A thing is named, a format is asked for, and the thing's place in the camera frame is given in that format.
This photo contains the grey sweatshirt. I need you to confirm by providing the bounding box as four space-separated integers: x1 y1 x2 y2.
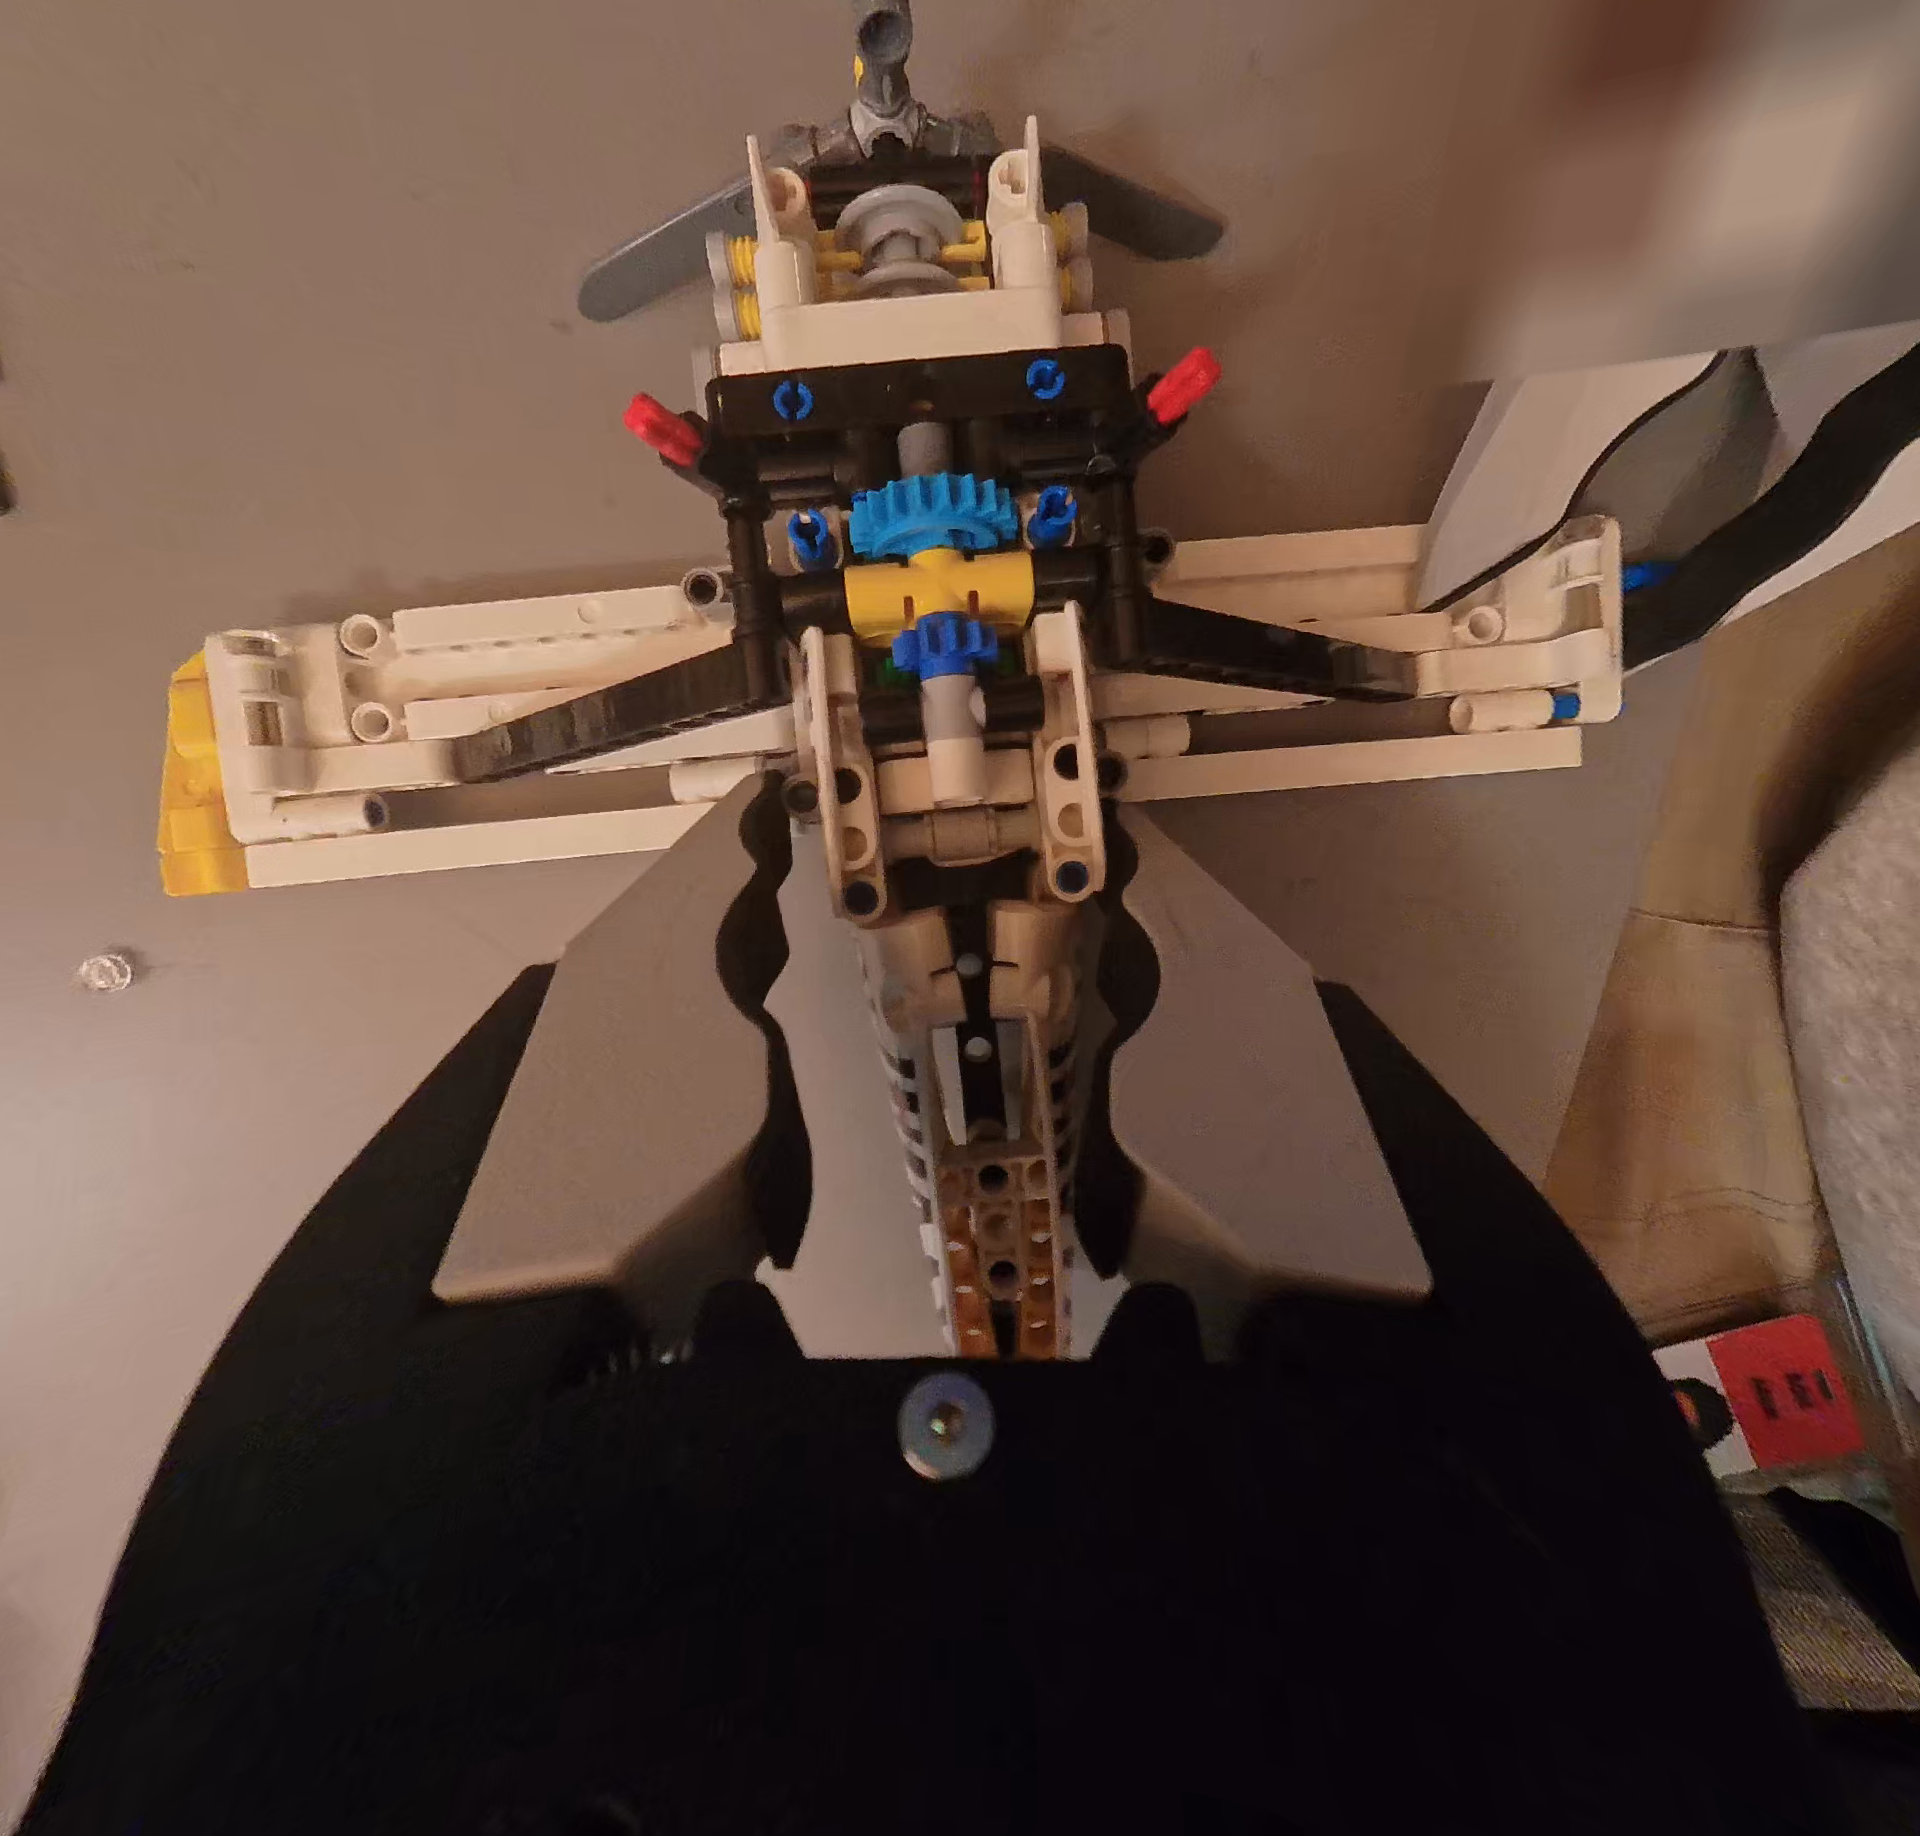
1776 769 1920 1275

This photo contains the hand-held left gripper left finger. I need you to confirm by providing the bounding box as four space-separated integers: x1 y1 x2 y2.
432 786 819 1305

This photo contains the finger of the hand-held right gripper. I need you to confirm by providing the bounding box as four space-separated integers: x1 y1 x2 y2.
1417 348 1729 617
1625 364 1920 671

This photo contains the red white badge card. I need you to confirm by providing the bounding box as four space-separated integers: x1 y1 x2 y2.
1649 1319 1877 1492

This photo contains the zebra striped lego plane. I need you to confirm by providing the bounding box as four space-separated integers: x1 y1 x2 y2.
156 0 1630 1365

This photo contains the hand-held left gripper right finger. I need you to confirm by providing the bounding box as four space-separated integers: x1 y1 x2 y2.
1078 809 1436 1305

